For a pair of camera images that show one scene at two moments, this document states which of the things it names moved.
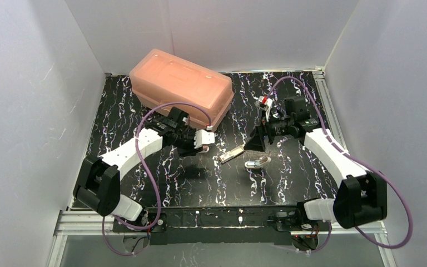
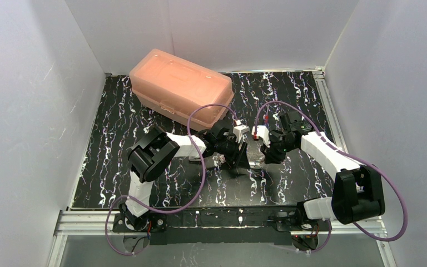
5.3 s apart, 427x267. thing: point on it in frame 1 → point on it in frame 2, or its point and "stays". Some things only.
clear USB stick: x=257 y=163 stays
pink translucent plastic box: x=162 y=77 stays
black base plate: x=216 y=225 stays
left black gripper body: x=188 y=141 → x=241 y=153
